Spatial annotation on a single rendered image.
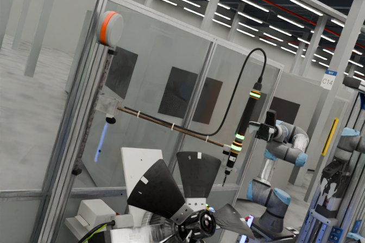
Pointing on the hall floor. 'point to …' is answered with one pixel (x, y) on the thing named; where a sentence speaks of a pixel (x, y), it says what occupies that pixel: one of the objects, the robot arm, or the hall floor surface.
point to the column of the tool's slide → (73, 147)
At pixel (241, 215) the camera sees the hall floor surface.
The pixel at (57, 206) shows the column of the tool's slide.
